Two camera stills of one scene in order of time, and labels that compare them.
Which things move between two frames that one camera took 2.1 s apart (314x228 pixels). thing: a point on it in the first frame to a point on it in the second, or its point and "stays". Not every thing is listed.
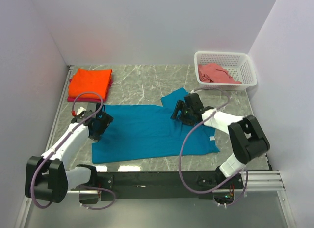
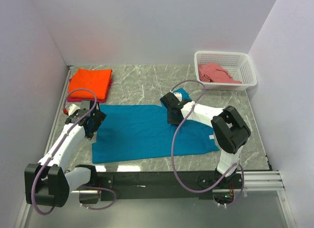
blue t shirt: (142, 131) stays
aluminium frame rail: (257, 182) stays
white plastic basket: (221, 71) stays
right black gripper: (179, 106) to (170, 120)
